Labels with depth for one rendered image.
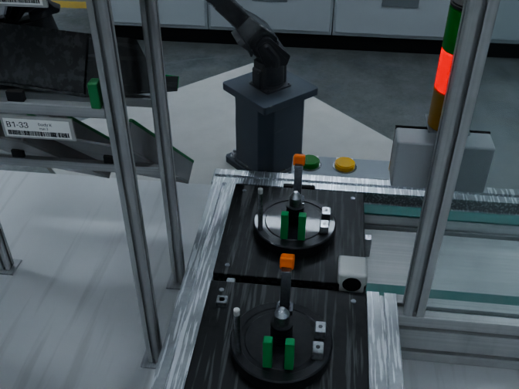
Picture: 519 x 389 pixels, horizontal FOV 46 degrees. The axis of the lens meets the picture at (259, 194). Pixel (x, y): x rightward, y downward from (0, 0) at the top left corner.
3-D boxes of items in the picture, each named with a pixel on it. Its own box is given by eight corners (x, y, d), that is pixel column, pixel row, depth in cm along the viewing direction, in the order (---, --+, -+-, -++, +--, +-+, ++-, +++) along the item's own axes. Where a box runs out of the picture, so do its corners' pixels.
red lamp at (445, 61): (432, 77, 75) (439, 39, 72) (473, 79, 75) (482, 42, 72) (436, 96, 71) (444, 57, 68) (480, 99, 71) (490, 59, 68)
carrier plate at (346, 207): (235, 191, 117) (235, 183, 115) (362, 201, 114) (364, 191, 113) (213, 282, 98) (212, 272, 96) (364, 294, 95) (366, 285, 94)
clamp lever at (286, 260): (278, 302, 88) (280, 252, 86) (292, 302, 88) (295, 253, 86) (276, 312, 84) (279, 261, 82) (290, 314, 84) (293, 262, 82)
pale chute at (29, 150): (47, 167, 117) (53, 144, 117) (110, 178, 114) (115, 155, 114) (-56, 129, 90) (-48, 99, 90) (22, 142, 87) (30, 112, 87)
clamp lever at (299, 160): (291, 195, 108) (293, 153, 106) (303, 196, 108) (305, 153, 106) (290, 201, 105) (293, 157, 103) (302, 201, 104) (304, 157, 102)
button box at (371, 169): (292, 177, 129) (293, 153, 125) (393, 184, 127) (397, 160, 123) (290, 197, 123) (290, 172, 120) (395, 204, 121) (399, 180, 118)
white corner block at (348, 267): (336, 272, 99) (338, 253, 97) (364, 274, 99) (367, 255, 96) (335, 292, 96) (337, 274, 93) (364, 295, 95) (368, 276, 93)
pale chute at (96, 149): (123, 172, 115) (129, 149, 116) (188, 184, 112) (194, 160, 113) (42, 135, 88) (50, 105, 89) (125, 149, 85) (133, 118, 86)
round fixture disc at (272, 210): (258, 201, 111) (258, 192, 110) (336, 207, 110) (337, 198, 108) (248, 253, 100) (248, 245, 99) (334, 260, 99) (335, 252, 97)
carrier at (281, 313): (212, 289, 96) (207, 228, 89) (365, 302, 94) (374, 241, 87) (177, 426, 77) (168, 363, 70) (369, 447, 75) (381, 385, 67)
